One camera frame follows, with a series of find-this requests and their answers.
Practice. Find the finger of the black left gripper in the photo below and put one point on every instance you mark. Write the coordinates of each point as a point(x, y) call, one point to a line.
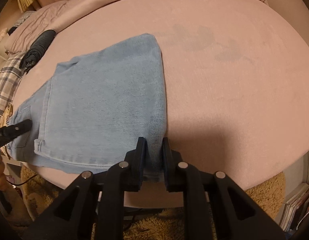
point(9, 133)

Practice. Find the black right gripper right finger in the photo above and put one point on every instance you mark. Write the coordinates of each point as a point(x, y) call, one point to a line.
point(169, 161)

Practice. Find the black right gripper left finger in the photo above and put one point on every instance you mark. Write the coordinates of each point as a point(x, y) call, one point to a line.
point(137, 161)

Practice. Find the light blue denim pants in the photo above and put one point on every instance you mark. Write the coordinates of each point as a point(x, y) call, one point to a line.
point(94, 108)

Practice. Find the yellow printed garment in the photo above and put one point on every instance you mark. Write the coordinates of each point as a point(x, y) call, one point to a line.
point(3, 122)

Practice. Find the plaid pillow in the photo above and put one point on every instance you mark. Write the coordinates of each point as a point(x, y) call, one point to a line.
point(10, 77)

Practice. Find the brown fuzzy rug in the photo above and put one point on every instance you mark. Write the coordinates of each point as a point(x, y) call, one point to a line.
point(38, 194)

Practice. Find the folded dark grey pants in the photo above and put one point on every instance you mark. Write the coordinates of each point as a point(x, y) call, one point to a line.
point(37, 50)

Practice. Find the pink bed sheet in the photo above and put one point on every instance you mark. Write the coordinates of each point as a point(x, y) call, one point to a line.
point(236, 81)

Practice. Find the pink pillow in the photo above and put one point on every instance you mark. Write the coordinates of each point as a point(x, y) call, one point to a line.
point(22, 38)

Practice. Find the stack of books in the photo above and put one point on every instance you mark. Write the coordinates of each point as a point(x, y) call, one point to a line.
point(296, 208)

